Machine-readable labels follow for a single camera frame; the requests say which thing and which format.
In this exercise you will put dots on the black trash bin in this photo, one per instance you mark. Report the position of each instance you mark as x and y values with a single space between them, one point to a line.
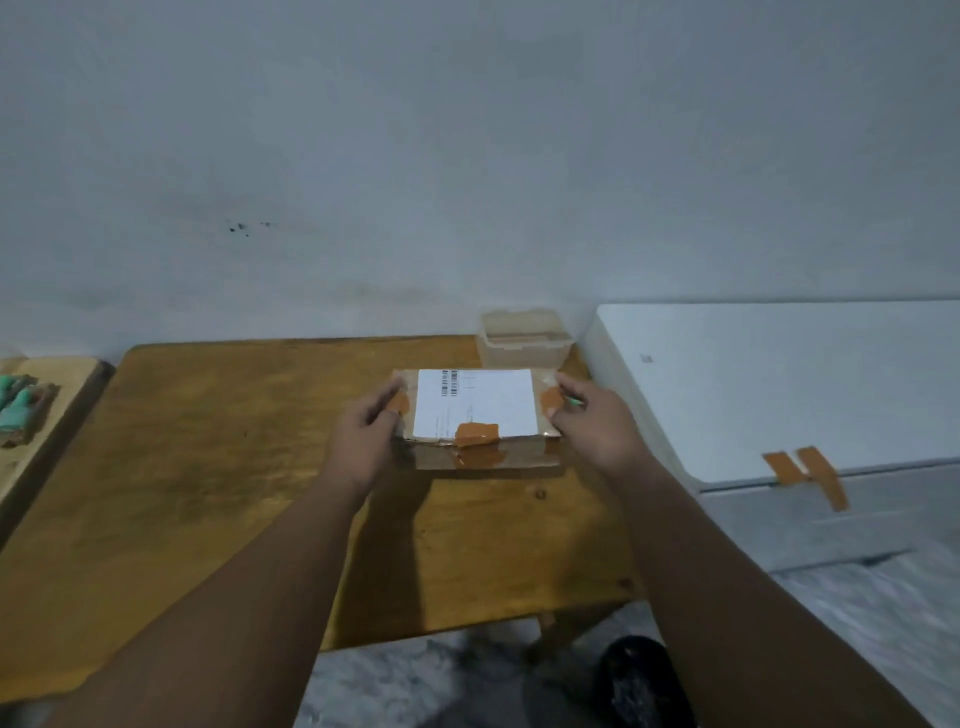
637 686

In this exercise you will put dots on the white cabinet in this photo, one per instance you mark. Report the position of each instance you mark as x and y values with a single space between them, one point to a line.
787 390

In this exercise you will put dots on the person's right hand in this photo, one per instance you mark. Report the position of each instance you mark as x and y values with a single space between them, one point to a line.
600 431

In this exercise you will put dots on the long brown tape strip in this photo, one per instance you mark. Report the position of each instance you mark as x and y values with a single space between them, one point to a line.
825 476

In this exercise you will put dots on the brown cardboard box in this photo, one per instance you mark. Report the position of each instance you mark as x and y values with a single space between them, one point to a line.
472 405

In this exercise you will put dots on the light wooden side table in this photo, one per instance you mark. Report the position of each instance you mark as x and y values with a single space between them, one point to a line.
82 382

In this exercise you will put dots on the person's right forearm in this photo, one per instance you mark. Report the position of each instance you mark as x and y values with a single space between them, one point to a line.
735 615

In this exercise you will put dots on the short brown tape strip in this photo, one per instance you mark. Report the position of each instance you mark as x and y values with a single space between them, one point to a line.
784 466

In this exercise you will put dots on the person's left forearm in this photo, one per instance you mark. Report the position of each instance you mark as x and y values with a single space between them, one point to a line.
225 615

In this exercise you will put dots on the clear plastic container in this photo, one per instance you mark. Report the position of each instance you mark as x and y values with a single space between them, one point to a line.
525 341

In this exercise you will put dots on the green parts together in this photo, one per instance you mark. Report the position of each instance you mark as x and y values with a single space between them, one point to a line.
11 386
30 412

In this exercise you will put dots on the person's left hand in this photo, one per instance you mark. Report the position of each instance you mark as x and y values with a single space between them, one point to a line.
360 450

